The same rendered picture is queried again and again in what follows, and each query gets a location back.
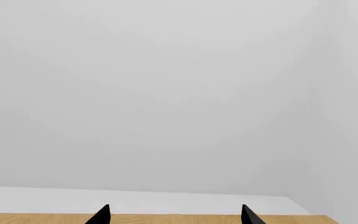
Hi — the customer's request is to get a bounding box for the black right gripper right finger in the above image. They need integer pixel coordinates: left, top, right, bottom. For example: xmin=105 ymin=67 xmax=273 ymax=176
xmin=241 ymin=203 xmax=267 ymax=224

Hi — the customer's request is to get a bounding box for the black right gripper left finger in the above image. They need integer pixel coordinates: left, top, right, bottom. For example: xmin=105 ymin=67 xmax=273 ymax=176
xmin=84 ymin=203 xmax=111 ymax=224

